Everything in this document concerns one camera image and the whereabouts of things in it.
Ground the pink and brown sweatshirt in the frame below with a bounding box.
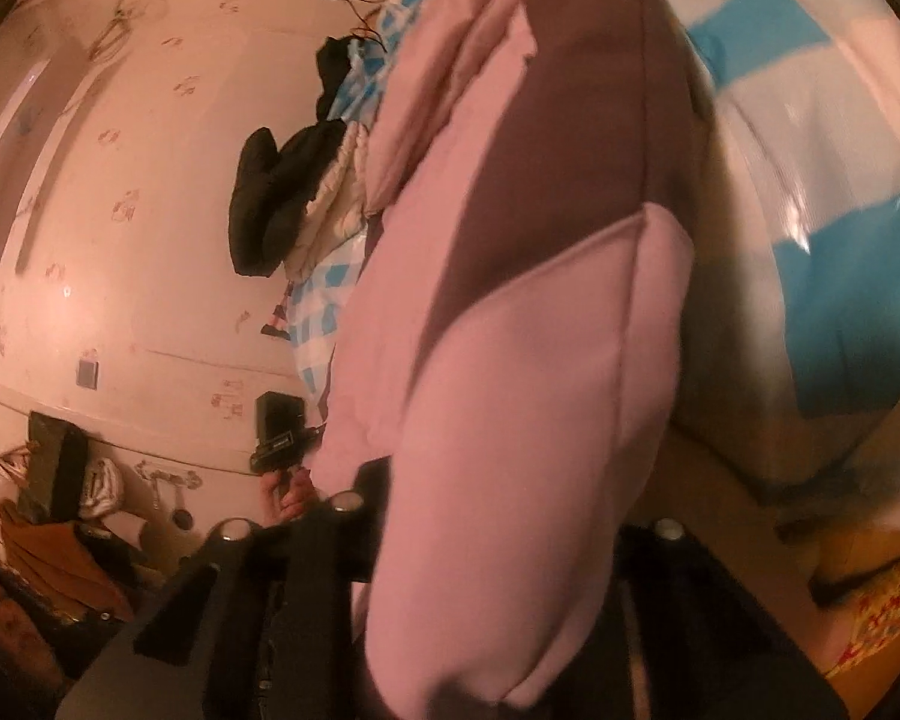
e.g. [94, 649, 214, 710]
[313, 0, 697, 718]

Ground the black quilted jacket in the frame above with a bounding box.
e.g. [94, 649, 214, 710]
[227, 37, 362, 278]

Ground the person's left hand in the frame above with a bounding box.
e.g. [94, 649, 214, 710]
[260, 465, 320, 528]

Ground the blue white checkered bed cover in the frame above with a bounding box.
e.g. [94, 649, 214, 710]
[305, 0, 900, 497]

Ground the yellow floral fabric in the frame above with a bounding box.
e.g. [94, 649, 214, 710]
[826, 561, 900, 678]

